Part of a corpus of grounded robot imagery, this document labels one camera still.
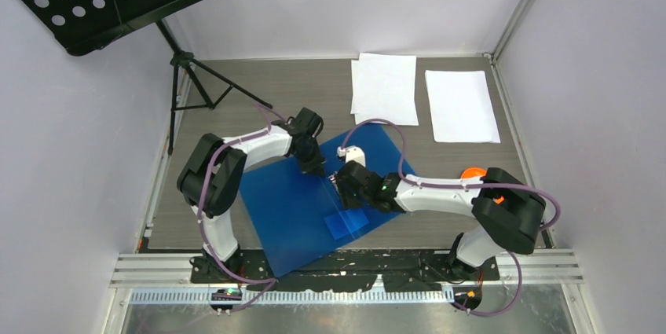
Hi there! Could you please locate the blue clip file folder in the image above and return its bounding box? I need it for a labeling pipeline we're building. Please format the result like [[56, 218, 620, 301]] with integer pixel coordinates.
[[240, 124, 401, 277]]

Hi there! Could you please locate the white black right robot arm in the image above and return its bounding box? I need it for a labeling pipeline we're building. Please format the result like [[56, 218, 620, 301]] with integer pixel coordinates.
[[333, 161, 546, 280]]

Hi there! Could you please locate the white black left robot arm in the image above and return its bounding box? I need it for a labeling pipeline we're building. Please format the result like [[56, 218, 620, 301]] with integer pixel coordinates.
[[177, 108, 325, 282]]

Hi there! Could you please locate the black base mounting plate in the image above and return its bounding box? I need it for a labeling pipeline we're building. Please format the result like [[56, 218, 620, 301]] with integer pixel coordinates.
[[189, 249, 500, 292]]

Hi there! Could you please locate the left white paper stack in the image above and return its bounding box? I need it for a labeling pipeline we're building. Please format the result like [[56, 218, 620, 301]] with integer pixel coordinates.
[[350, 53, 419, 126]]

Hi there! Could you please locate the orange plastic toy piece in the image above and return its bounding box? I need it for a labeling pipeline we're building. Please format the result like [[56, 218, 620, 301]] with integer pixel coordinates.
[[460, 167, 487, 179]]

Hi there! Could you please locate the right white paper sheet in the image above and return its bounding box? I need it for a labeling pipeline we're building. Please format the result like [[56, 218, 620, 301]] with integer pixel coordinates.
[[425, 70, 501, 144]]

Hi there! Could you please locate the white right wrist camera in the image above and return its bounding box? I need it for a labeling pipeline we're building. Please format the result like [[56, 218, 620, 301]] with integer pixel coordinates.
[[336, 146, 366, 167]]

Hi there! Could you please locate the aluminium rail frame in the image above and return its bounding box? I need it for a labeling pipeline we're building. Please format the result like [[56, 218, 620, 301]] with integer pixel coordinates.
[[110, 249, 584, 305]]

